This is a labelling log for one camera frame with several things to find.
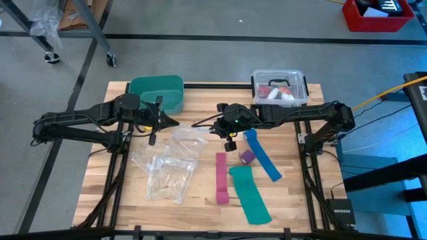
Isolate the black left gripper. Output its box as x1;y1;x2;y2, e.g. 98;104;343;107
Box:
132;95;181;147

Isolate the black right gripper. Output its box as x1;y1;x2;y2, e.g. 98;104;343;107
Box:
191;102;256;153

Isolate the clear plastic zip bag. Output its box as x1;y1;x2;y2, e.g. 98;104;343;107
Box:
129;133;201;175
171;124;215;157
145;155;198;205

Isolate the purple bandage roll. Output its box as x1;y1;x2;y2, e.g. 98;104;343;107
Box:
240;149;257;165

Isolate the pink bandage roll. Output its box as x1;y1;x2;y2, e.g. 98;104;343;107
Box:
215;152;231;205

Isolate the blue bandage strip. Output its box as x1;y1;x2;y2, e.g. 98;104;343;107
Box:
243;128;283;183

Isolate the green bandage strip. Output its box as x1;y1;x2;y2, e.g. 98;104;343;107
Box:
228;165;273;226

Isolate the teal plastic bin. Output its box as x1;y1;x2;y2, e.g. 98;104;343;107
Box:
127;74;185;115

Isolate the clear plastic storage box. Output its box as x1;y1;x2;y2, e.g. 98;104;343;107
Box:
250;68;310;108

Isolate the grey metal cart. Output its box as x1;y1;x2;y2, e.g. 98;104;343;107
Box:
0;0;117;68

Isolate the cardboard box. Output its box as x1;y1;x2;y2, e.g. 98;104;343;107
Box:
57;0;109;31

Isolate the crumpled clear plastic wrap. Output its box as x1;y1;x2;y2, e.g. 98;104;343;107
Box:
29;0;65;48

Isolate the white paper sheet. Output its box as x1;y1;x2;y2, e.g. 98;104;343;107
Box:
361;6;390;19

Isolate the red plastic basket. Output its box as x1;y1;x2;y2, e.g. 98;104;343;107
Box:
341;0;416;33

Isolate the black equipment stand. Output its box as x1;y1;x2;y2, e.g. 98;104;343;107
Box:
343;71;427;203

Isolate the black striped device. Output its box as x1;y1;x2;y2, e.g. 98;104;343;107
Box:
376;0;404;15

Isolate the black table frame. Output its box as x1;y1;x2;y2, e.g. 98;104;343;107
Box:
71;81;355;240

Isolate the black network switch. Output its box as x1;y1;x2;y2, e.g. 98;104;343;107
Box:
326;198;357;227

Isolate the yellow cable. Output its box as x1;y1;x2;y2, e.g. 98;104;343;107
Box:
351;75;427;112

